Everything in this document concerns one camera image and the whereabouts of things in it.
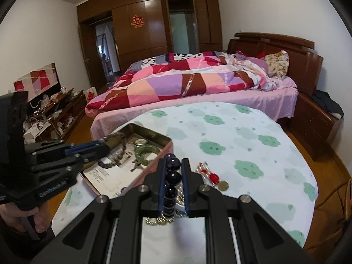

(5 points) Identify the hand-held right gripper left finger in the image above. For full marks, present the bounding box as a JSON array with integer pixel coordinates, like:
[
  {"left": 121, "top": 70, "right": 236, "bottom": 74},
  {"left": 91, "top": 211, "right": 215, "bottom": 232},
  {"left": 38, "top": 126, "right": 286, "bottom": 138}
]
[{"left": 30, "top": 158, "right": 167, "bottom": 264}]

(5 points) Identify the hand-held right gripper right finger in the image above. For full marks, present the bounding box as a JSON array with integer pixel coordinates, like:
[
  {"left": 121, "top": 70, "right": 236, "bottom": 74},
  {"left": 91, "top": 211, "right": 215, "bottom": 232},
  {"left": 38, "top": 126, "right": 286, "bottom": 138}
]
[{"left": 181, "top": 158, "right": 317, "bottom": 264}]

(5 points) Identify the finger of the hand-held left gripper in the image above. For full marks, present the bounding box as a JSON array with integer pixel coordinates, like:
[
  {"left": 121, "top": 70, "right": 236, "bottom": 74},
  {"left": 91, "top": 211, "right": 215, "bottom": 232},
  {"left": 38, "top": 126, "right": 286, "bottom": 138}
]
[
  {"left": 64, "top": 139, "right": 108, "bottom": 157},
  {"left": 78, "top": 143, "right": 111, "bottom": 167}
]

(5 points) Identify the dark purple bead bracelet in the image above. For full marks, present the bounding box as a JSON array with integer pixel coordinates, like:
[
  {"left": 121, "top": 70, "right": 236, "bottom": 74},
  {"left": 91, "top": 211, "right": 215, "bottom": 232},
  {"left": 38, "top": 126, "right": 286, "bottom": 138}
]
[{"left": 161, "top": 154, "right": 183, "bottom": 220}]

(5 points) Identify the wooden bead bracelet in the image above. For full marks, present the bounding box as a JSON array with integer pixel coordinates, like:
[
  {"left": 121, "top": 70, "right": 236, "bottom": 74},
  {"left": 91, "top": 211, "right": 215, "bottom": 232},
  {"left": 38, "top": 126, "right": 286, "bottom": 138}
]
[{"left": 97, "top": 132, "right": 128, "bottom": 169}]

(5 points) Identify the red cord charm pendant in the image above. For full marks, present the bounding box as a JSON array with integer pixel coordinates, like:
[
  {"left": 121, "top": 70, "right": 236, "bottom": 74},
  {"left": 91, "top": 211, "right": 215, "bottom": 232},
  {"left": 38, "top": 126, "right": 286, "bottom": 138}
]
[{"left": 196, "top": 163, "right": 230, "bottom": 191}]

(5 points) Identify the rectangular tin box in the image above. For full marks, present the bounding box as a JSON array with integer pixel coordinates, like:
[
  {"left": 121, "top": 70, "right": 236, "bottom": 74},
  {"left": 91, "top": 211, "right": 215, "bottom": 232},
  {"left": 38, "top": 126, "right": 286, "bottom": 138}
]
[{"left": 79, "top": 123, "right": 174, "bottom": 200}]

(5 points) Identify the person's left hand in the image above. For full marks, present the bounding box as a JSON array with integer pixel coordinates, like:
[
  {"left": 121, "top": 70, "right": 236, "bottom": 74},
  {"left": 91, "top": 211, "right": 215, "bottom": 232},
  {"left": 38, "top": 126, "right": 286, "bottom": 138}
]
[{"left": 0, "top": 203, "right": 48, "bottom": 234}]

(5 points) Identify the white cardboard box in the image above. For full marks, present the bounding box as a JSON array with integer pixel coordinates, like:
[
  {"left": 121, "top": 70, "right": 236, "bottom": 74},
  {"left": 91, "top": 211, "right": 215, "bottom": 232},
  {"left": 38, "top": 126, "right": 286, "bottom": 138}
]
[{"left": 23, "top": 122, "right": 52, "bottom": 144}]

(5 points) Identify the wooden television stand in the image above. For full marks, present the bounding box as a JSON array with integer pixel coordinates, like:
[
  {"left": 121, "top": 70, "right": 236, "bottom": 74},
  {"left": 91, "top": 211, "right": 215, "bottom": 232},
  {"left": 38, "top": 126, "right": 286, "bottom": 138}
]
[{"left": 23, "top": 88, "right": 88, "bottom": 145}]

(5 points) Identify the green jade bangle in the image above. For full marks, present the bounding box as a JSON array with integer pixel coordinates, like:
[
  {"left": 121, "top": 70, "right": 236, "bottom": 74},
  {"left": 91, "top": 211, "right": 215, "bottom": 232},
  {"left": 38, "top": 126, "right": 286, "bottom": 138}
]
[{"left": 134, "top": 144, "right": 161, "bottom": 167}]

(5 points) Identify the cloth covered television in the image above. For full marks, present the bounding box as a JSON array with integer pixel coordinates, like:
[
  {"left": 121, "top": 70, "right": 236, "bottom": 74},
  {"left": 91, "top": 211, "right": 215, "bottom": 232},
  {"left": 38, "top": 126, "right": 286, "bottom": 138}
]
[{"left": 14, "top": 63, "right": 61, "bottom": 102}]

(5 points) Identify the brown wooden door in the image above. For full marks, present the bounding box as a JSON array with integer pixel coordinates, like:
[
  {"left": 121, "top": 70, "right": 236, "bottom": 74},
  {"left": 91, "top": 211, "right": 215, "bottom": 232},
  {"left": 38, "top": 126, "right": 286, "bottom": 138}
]
[{"left": 79, "top": 23, "right": 95, "bottom": 88}]

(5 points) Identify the pink bedsheet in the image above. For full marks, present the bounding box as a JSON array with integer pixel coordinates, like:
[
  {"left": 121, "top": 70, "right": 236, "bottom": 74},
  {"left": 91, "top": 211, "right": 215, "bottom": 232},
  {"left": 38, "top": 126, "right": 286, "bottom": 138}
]
[{"left": 85, "top": 77, "right": 299, "bottom": 141}]

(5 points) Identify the patchwork quilt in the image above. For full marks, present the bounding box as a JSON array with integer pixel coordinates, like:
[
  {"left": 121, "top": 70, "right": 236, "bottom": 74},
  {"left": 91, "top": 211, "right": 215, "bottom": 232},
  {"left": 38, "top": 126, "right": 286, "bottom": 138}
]
[{"left": 86, "top": 51, "right": 275, "bottom": 111}]

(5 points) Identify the black white spotted blanket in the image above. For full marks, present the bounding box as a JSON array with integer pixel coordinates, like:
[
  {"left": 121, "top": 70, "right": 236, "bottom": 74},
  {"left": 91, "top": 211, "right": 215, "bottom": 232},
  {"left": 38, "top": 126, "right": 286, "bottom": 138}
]
[{"left": 129, "top": 52, "right": 198, "bottom": 72}]

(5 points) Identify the brown wooden wardrobe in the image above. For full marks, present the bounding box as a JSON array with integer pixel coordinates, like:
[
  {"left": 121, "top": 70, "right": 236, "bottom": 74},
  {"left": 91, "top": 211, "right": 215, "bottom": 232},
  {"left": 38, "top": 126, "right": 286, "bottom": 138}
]
[{"left": 77, "top": 0, "right": 223, "bottom": 88}]

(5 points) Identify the wooden nightstand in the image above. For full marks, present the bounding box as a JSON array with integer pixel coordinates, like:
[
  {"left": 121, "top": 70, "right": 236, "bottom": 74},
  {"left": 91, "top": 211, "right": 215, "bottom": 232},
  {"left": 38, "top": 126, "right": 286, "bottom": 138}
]
[{"left": 289, "top": 92, "right": 343, "bottom": 161}]

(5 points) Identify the floral pillow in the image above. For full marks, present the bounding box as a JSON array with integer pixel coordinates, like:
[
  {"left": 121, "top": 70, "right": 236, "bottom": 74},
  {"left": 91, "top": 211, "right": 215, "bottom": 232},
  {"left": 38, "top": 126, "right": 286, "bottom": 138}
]
[{"left": 264, "top": 50, "right": 290, "bottom": 79}]

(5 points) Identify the dark cloth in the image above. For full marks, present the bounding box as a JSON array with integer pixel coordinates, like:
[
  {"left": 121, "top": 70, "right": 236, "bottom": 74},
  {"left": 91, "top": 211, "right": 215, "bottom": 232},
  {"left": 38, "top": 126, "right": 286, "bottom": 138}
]
[{"left": 312, "top": 89, "right": 344, "bottom": 119}]

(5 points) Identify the wooden bed headboard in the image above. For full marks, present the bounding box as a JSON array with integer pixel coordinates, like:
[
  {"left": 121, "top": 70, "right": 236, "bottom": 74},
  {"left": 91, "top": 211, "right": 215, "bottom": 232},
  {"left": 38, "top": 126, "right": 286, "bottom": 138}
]
[{"left": 227, "top": 32, "right": 324, "bottom": 97}]

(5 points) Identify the pearl bead bracelet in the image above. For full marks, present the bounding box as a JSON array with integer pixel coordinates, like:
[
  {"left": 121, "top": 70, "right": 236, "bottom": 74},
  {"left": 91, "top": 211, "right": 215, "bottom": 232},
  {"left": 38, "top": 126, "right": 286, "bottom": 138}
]
[{"left": 175, "top": 184, "right": 190, "bottom": 207}]

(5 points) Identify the red paper wall decoration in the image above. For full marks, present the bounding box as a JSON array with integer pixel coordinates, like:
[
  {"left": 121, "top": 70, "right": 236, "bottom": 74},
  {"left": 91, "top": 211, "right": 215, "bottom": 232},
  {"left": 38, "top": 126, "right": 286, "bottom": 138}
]
[{"left": 131, "top": 15, "right": 145, "bottom": 29}]

